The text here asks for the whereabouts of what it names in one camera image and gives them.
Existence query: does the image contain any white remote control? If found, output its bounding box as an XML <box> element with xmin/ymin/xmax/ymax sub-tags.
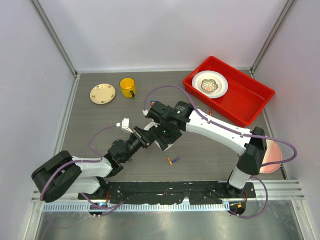
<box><xmin>144</xmin><ymin>121</ymin><xmax>173</xmax><ymax>152</ymax></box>

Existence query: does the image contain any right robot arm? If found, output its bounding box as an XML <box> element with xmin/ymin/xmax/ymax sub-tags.
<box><xmin>143</xmin><ymin>101</ymin><xmax>268</xmax><ymax>198</ymax></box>

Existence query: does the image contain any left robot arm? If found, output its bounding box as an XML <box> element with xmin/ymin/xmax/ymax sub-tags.
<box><xmin>31</xmin><ymin>127</ymin><xmax>155</xmax><ymax>203</ymax></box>

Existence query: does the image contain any orange battery lower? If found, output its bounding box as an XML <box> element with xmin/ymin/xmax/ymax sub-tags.
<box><xmin>167</xmin><ymin>157</ymin><xmax>173</xmax><ymax>166</ymax></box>

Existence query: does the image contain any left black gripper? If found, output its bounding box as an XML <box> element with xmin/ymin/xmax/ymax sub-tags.
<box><xmin>121</xmin><ymin>126</ymin><xmax>155</xmax><ymax>163</ymax></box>

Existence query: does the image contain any cream floral plate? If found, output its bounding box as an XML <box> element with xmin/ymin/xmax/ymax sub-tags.
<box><xmin>89</xmin><ymin>83</ymin><xmax>116</xmax><ymax>105</ymax></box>

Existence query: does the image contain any pink white plate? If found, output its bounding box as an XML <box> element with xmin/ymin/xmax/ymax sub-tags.
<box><xmin>259</xmin><ymin>139</ymin><xmax>282</xmax><ymax>174</ymax></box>

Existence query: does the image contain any yellow mug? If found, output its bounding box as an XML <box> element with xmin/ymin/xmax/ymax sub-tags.
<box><xmin>119</xmin><ymin>77</ymin><xmax>136</xmax><ymax>98</ymax></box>

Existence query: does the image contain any white slotted cable duct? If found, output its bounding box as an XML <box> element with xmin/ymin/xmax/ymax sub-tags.
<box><xmin>42</xmin><ymin>201</ymin><xmax>230</xmax><ymax>213</ymax></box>

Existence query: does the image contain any red plastic bin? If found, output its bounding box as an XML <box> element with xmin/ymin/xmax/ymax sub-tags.
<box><xmin>183</xmin><ymin>56</ymin><xmax>275</xmax><ymax>127</ymax></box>

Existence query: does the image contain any white paper plate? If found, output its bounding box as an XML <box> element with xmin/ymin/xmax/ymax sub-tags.
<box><xmin>192</xmin><ymin>70</ymin><xmax>229</xmax><ymax>99</ymax></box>

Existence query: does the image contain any small patterned bowl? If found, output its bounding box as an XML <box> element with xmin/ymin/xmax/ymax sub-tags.
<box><xmin>200</xmin><ymin>78</ymin><xmax>219</xmax><ymax>93</ymax></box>

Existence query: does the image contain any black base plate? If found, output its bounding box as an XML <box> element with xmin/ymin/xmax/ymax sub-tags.
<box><xmin>86</xmin><ymin>181</ymin><xmax>256</xmax><ymax>205</ymax></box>

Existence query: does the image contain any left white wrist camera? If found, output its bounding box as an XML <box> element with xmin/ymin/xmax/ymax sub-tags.
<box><xmin>116</xmin><ymin>117</ymin><xmax>133</xmax><ymax>134</ymax></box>

